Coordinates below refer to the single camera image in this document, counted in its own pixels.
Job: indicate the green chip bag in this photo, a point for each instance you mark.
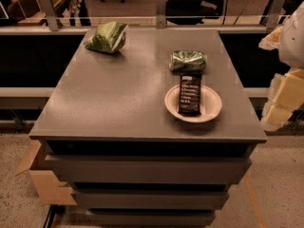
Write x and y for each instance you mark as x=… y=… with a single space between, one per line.
x=108 y=38

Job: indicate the metal railing post left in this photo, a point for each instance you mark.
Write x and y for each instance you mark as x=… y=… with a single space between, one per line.
x=51 y=16

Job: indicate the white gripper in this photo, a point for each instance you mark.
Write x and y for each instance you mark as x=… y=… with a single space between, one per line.
x=294 y=43

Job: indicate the metal railing post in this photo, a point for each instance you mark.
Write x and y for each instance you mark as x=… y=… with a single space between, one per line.
x=51 y=16
x=274 y=12
x=160 y=14

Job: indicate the cardboard box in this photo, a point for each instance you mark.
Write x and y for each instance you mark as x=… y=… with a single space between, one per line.
x=50 y=190

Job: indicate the black office chair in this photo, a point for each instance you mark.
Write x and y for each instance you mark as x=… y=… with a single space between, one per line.
x=192 y=12

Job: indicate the black rxbar chocolate bar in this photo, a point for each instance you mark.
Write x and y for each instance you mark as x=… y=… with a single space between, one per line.
x=189 y=99

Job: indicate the grey drawer cabinet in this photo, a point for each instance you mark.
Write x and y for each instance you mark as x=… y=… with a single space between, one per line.
x=107 y=133

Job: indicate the crushed green soda can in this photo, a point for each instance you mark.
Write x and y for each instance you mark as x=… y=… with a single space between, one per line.
x=188 y=60

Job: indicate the metal railing post right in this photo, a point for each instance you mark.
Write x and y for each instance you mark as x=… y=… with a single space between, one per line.
x=274 y=12

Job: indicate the white paper bowl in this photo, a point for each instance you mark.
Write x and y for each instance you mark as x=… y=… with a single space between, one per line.
x=210 y=105

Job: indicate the metal railing post middle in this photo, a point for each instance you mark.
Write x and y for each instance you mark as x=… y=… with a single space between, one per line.
x=160 y=14

